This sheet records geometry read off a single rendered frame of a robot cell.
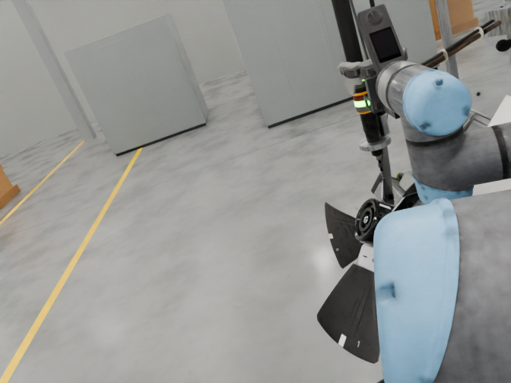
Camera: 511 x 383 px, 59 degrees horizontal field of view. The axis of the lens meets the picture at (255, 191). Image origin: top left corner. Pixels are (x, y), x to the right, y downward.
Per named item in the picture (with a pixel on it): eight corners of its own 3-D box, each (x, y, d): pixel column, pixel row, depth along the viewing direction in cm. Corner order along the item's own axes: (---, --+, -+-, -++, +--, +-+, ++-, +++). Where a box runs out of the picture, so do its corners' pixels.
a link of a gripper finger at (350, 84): (332, 96, 89) (361, 99, 81) (325, 67, 87) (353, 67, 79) (345, 90, 90) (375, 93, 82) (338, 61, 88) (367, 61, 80)
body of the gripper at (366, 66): (363, 106, 83) (383, 124, 72) (351, 61, 79) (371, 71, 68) (404, 93, 82) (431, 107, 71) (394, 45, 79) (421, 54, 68)
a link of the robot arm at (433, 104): (420, 152, 57) (407, 88, 54) (391, 128, 67) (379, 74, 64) (481, 131, 57) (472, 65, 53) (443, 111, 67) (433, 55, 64)
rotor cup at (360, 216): (401, 204, 128) (360, 189, 126) (429, 211, 114) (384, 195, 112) (384, 251, 129) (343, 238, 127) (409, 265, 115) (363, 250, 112)
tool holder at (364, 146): (378, 133, 107) (368, 94, 103) (403, 134, 101) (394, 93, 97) (353, 150, 103) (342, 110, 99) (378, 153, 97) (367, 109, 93)
